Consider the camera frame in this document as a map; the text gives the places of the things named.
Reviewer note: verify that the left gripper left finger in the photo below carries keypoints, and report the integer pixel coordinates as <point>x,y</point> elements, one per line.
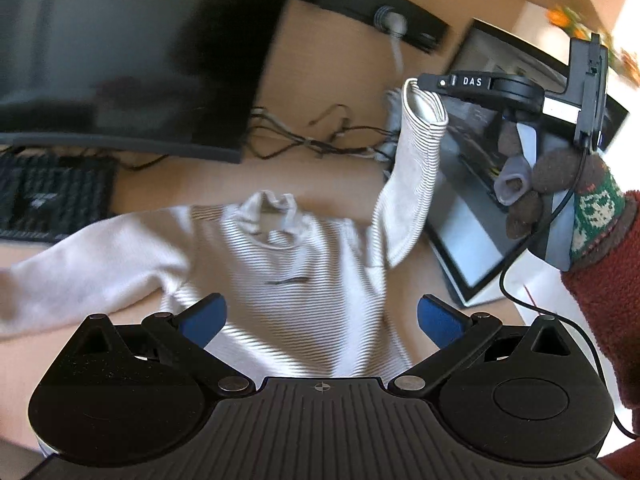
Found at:
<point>182,339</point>

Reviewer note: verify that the black curved monitor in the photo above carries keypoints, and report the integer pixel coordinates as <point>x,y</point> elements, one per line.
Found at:
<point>167,77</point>

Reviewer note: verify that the white plug with cable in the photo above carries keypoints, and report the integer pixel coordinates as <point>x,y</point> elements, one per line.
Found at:
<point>393,24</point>

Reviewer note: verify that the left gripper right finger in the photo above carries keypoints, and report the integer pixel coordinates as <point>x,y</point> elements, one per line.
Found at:
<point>460,339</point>

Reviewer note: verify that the right hand brown glove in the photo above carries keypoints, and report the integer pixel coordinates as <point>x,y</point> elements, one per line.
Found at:
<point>568,204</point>

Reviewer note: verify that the red fleece sleeve forearm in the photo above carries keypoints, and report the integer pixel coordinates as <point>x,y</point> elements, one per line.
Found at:
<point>604,281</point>

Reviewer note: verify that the black keyboard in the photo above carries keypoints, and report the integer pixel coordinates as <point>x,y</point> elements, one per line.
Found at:
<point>46,198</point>

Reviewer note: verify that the white computer case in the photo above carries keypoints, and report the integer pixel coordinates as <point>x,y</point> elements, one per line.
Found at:
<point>467,223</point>

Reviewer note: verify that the striped beige sweater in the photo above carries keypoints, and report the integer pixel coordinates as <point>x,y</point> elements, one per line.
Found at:
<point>305,294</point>

